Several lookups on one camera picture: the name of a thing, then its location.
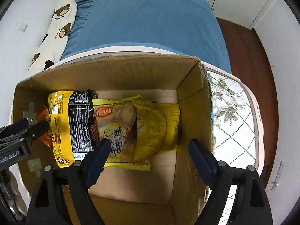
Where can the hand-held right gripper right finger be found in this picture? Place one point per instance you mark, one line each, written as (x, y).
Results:
(199, 161)

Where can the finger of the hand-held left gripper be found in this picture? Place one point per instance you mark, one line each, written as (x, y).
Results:
(16, 126)
(37, 127)

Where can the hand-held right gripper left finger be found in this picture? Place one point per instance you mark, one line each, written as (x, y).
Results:
(99, 160)

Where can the orange snack packet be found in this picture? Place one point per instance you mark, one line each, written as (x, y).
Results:
(45, 140)

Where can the yellow snack packet clear window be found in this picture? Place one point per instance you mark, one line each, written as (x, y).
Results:
(112, 124)

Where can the brown cardboard box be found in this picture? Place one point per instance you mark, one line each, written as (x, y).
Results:
(145, 192)

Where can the yellow snack packet dark print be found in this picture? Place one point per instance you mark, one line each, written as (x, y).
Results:
(59, 121)

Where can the black striped snack packet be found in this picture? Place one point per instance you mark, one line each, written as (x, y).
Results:
(79, 124)

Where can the plain yellow snack packet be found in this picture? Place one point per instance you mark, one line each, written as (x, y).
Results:
(153, 126)

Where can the bear print pillow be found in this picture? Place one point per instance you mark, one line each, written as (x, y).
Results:
(58, 30)

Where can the blue bed sheet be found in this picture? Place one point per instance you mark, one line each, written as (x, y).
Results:
(145, 18)

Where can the white wardrobe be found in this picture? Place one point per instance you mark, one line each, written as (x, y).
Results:
(236, 2)

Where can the white wall switch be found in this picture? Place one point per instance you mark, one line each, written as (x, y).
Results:
(23, 27)

